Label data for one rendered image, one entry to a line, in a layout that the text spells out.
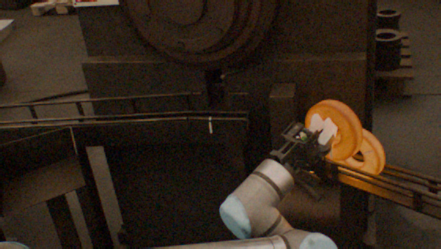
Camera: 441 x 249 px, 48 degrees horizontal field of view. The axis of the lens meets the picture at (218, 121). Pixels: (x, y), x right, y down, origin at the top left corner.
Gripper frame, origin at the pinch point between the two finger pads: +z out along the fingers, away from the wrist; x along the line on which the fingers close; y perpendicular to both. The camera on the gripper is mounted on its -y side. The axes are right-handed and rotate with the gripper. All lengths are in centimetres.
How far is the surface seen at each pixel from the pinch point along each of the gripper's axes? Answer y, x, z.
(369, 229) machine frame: -88, 18, 25
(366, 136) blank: -9.1, -3.7, 7.0
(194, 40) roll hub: 18.1, 40.7, -3.2
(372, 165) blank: -16.2, -6.4, 4.2
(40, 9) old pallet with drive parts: -112, 512, 101
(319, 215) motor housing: -35.8, 8.0, -6.0
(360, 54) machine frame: -6.9, 15.5, 34.2
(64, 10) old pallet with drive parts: -118, 482, 117
